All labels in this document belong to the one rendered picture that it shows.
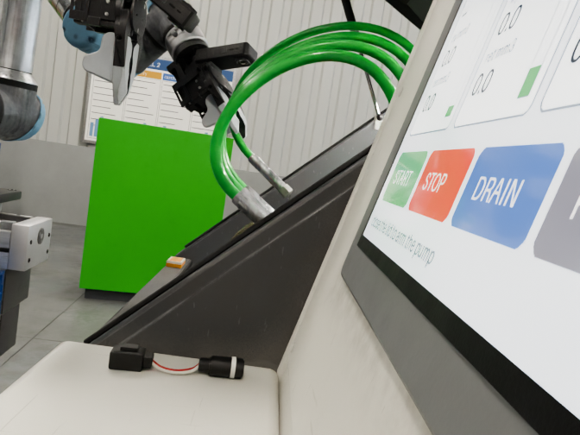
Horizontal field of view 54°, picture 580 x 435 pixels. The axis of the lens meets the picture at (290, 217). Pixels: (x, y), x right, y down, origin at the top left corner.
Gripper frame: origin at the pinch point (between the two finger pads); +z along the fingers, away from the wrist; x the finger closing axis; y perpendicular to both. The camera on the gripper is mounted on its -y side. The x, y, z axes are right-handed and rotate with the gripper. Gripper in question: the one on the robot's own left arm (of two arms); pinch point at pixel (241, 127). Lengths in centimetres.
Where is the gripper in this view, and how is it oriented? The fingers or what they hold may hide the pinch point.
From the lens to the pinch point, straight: 100.9
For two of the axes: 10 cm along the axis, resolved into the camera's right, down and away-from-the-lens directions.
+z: 4.3, 8.2, -3.9
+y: -8.0, 5.4, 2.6
